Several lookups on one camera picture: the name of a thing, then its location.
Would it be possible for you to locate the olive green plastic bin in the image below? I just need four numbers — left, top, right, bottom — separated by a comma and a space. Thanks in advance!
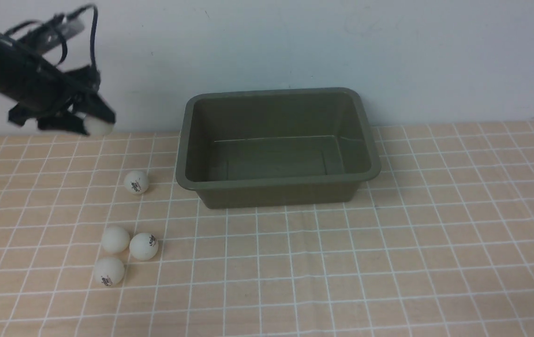
175, 88, 381, 209

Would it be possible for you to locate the plain white ball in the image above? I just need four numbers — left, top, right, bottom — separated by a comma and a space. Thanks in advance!
101, 226, 130, 254
83, 115, 114, 136

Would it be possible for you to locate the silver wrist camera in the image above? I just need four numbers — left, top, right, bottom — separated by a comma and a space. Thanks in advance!
20, 17, 85, 55

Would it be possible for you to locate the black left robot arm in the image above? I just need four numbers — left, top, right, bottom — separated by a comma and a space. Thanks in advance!
0, 4, 116, 136

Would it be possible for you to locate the white ball logo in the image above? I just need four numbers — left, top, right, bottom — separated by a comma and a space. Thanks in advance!
123, 170, 150, 195

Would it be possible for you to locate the beige checkered tablecloth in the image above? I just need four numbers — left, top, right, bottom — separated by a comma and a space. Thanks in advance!
0, 122, 534, 337

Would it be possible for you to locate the white ball black mark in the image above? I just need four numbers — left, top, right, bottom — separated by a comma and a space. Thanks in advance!
129, 233, 159, 261

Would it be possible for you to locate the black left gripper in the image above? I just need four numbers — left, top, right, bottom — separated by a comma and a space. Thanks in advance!
37, 66, 116, 136

